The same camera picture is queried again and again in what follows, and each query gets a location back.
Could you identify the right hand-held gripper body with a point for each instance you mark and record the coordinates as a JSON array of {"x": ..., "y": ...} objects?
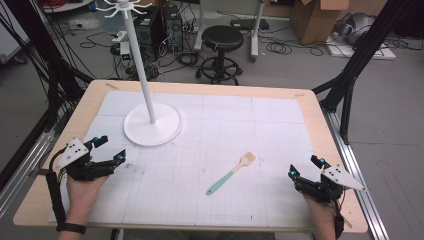
[{"x": 328, "y": 186}]

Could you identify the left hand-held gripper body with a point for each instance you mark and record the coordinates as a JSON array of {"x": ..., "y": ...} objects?
[{"x": 83, "y": 168}]

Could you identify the white hook stand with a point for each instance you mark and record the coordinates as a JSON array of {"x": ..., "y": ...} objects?
[{"x": 150, "y": 130}]

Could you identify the person's right hand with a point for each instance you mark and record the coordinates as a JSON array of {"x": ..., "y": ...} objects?
[{"x": 320, "y": 208}]

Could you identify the person's left hand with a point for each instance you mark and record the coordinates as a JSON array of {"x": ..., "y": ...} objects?
[{"x": 81, "y": 196}]

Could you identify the black wristband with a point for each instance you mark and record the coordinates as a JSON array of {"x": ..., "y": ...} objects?
[{"x": 71, "y": 228}]

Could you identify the white grid mat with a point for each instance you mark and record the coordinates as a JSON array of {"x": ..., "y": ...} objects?
[{"x": 200, "y": 133}]

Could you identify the white device with green display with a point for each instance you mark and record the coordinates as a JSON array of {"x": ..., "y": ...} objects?
[{"x": 125, "y": 51}]

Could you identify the white power strip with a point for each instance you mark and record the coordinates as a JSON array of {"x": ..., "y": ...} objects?
[{"x": 120, "y": 36}]

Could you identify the white floor board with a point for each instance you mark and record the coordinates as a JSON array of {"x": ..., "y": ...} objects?
[{"x": 363, "y": 53}]

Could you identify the black computer tower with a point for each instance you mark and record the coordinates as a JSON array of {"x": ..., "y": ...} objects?
[
  {"x": 173, "y": 30},
  {"x": 148, "y": 33}
]

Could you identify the white round table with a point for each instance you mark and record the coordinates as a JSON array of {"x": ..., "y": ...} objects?
[{"x": 66, "y": 6}]

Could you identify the brown cardboard box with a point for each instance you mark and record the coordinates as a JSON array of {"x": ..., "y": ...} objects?
[{"x": 310, "y": 23}]

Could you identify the grey bag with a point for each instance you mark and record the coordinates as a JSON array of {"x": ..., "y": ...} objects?
[{"x": 358, "y": 28}]

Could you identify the black round stool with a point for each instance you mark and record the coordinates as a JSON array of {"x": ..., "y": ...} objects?
[{"x": 222, "y": 38}]

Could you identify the black flat floor device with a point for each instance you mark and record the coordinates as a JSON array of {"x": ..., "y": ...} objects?
[{"x": 250, "y": 24}]

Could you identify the aluminium rail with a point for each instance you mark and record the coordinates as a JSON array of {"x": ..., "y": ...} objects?
[
  {"x": 23, "y": 173},
  {"x": 360, "y": 180}
]

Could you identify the black metal frame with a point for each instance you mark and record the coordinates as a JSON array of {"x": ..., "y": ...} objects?
[
  {"x": 43, "y": 43},
  {"x": 366, "y": 50}
]

